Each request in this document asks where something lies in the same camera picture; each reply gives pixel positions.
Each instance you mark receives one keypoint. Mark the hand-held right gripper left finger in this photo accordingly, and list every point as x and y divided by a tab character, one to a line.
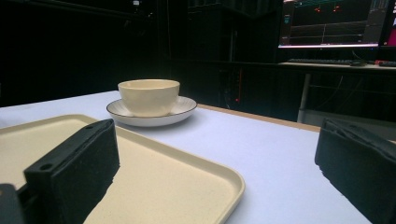
77	168

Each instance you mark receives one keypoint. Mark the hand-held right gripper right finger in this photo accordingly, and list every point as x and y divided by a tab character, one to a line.
358	161

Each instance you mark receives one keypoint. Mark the cream tray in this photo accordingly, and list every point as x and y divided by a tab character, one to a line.
168	180

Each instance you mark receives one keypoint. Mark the cream bowl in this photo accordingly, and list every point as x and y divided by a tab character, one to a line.
148	98

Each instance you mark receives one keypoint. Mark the white plate with dark rim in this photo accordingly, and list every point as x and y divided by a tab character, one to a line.
174	116

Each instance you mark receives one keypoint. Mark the desk with metal legs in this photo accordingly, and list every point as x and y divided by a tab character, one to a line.
342	90

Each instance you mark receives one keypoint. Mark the computer mouse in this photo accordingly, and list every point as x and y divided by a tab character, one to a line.
358	63

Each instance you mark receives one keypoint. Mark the black keyboard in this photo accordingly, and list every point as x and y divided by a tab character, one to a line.
319	61

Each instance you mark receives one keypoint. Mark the computer monitor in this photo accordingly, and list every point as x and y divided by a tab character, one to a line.
330	23

